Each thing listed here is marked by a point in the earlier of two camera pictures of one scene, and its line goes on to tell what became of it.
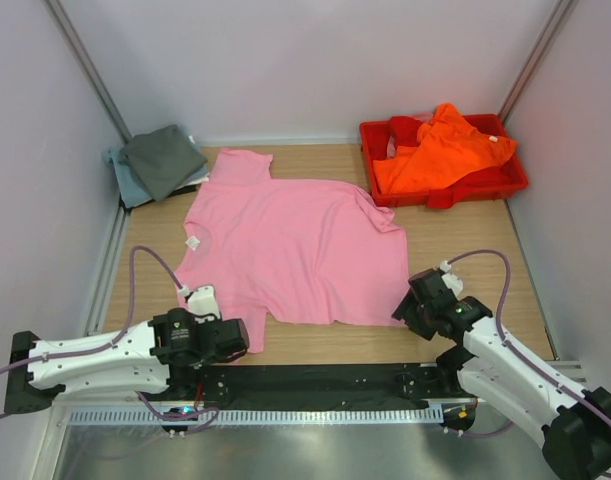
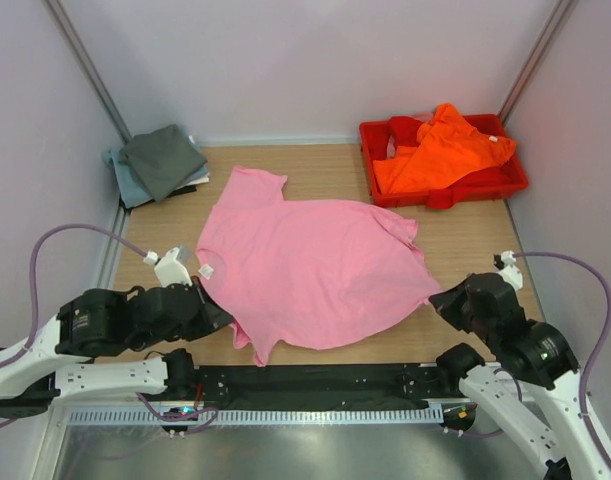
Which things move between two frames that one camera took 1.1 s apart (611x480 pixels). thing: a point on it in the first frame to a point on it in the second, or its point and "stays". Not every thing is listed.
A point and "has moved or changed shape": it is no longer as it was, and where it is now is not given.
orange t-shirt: (447, 146) stays
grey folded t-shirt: (163, 160) stays
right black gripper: (405, 311) to (445, 304)
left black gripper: (216, 358) to (213, 318)
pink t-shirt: (292, 250) has moved or changed shape
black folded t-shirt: (184, 189) stays
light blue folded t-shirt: (130, 190) stays
